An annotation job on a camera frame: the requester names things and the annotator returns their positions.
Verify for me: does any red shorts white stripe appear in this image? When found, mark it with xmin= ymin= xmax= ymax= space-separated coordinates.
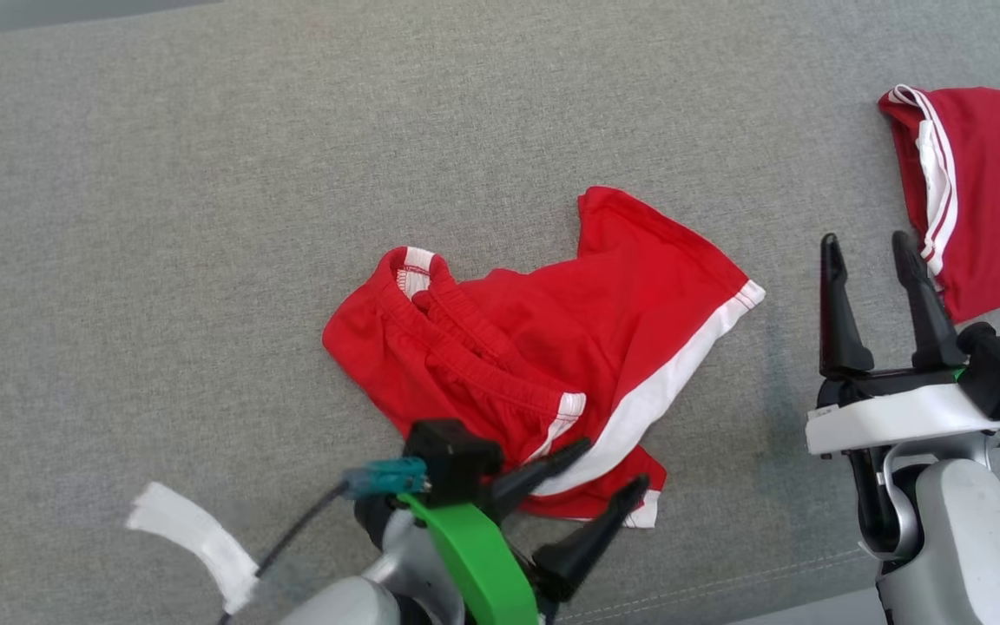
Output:
xmin=322 ymin=186 xmax=766 ymax=530

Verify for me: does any teal left cable connector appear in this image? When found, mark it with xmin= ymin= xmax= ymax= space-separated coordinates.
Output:
xmin=342 ymin=457 xmax=429 ymax=500

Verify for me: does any white tape tag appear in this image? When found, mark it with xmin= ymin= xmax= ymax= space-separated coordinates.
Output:
xmin=125 ymin=482 xmax=260 ymax=615

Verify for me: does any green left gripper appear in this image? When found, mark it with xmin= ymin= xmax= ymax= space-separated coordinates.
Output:
xmin=396 ymin=437 xmax=651 ymax=625

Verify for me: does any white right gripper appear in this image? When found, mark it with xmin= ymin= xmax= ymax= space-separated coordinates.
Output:
xmin=806 ymin=229 xmax=1000 ymax=457

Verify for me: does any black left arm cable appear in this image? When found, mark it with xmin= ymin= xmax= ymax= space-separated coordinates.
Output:
xmin=220 ymin=482 xmax=353 ymax=625

